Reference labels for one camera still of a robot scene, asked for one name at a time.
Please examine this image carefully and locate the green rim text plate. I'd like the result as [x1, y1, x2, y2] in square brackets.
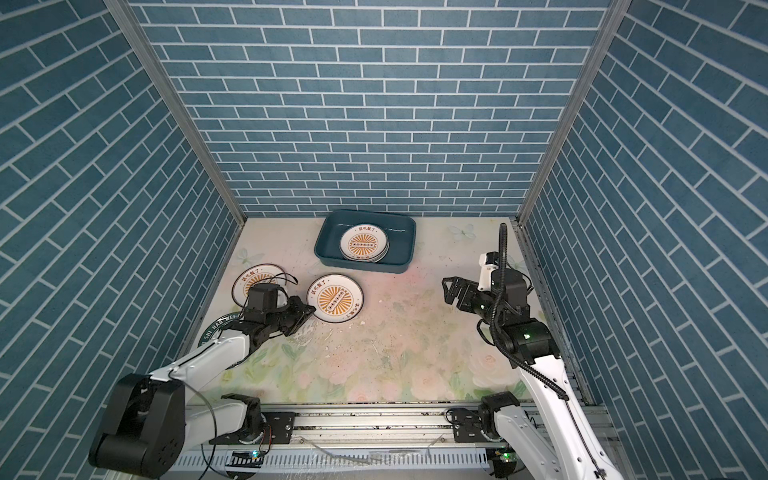
[197, 312, 241, 346]

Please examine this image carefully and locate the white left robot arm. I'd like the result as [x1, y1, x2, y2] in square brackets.
[88, 283, 316, 478]

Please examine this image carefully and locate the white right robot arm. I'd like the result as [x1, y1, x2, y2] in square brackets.
[442, 265, 623, 479]

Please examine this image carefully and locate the orange sunburst plate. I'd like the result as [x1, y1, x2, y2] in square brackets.
[306, 274, 364, 323]
[340, 224, 389, 263]
[231, 263, 287, 307]

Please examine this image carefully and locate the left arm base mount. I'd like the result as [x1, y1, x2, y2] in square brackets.
[208, 411, 296, 447]

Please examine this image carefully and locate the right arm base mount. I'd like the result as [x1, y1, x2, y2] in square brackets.
[444, 392, 520, 443]

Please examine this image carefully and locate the aluminium front rail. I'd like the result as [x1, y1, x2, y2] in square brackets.
[104, 403, 637, 480]

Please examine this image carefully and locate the black corrugated cable conduit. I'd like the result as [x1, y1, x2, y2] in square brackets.
[488, 223, 570, 402]

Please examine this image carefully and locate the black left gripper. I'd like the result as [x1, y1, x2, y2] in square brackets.
[264, 295, 317, 335]

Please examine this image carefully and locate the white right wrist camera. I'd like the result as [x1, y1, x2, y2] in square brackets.
[478, 252, 499, 291]

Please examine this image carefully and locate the teal plastic bin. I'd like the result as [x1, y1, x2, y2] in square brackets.
[314, 210, 417, 274]

